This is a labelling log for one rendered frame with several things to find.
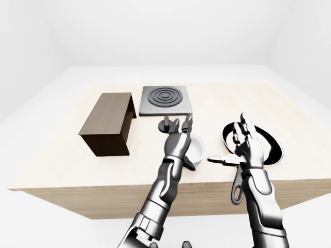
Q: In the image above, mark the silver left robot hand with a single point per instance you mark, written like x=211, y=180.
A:
x=177, y=143

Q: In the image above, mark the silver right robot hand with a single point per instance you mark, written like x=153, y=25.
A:
x=245, y=147

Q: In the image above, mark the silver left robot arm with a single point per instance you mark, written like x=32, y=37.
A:
x=160, y=196

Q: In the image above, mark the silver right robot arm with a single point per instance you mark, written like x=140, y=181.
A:
x=263, y=201

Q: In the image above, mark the white bowl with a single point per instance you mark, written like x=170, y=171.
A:
x=197, y=149

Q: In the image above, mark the dark wooden cabinet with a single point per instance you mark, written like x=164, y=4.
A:
x=108, y=124

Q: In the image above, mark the round black stove knob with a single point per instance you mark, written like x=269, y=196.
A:
x=163, y=124

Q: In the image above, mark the black frying pan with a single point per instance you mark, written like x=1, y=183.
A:
x=274, y=147

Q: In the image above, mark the flat dark stove plate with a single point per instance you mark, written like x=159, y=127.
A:
x=165, y=99

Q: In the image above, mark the small dark rounded shape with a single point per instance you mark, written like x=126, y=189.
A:
x=186, y=244

